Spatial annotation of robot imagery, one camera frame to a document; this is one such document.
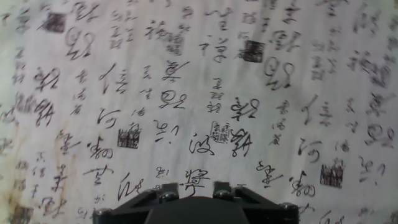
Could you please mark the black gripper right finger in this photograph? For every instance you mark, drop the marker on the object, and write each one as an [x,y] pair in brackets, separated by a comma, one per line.
[267,208]

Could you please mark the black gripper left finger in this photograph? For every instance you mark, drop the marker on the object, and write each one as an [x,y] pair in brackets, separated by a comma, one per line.
[130,207]

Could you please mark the beige calligraphy print tablecloth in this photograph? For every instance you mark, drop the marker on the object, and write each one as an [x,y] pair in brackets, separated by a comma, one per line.
[199,93]

